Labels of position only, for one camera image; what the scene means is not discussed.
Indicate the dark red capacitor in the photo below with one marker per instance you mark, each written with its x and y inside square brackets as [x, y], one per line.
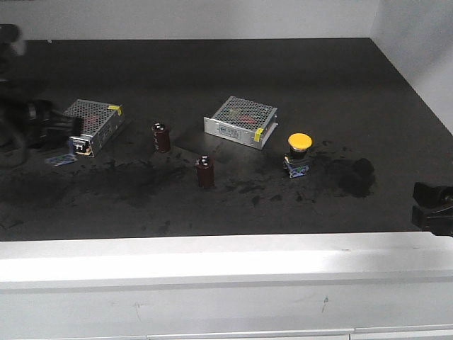
[161, 137]
[205, 171]

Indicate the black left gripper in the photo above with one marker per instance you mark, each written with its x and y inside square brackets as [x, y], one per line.
[30, 123]

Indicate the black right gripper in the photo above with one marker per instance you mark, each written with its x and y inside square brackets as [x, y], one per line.
[433, 209]

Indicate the silver mesh power supply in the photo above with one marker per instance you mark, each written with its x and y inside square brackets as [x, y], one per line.
[101, 122]
[243, 121]

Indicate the red mushroom push button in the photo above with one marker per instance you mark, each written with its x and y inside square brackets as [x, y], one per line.
[61, 160]

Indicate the white shelf front rail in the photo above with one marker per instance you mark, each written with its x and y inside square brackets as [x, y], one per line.
[224, 259]

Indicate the left silver mesh power supply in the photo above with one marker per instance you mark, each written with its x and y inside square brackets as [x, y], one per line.
[101, 122]

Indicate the front dark red capacitor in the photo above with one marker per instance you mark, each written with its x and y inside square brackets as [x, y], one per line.
[205, 171]

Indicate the right silver mesh power supply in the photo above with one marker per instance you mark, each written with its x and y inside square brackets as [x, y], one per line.
[243, 121]

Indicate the yellow mushroom push button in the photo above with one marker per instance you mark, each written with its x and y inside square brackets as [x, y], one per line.
[295, 161]

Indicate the rear dark red capacitor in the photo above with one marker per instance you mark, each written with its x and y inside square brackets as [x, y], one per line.
[161, 137]

